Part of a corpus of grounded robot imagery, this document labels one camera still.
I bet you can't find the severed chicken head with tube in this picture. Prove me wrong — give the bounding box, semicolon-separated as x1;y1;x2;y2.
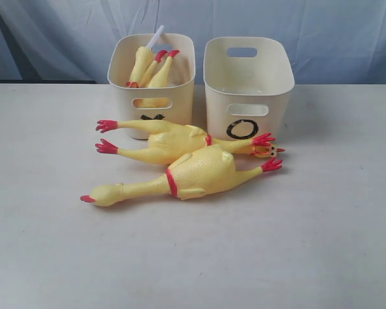
125;25;167;88

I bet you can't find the cream bin marked O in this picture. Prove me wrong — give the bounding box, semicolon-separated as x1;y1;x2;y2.
203;37;295;140

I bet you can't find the cream bin marked X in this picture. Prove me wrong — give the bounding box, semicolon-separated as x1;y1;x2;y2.
107;33;196;124

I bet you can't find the headless yellow rubber chicken body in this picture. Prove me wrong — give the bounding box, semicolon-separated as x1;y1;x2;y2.
134;50;179;108

